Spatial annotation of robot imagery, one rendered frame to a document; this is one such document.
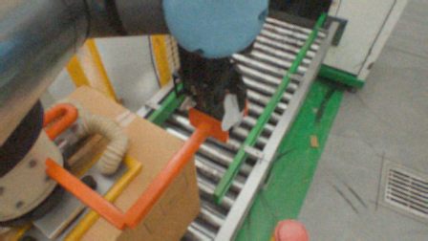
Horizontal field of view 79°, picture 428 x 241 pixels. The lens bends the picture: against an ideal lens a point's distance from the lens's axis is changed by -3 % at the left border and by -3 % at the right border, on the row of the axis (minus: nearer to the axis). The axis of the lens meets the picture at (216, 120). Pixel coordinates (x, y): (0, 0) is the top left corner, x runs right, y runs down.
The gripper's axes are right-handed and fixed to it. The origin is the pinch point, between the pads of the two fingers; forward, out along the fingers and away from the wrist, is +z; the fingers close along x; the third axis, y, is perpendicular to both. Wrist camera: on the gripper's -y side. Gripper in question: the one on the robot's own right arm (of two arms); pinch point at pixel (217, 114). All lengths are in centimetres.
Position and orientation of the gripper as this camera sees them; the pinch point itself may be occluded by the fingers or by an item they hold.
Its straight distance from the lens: 52.1
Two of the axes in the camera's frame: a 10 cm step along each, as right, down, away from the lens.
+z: 0.0, 6.4, 7.7
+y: -5.3, 6.5, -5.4
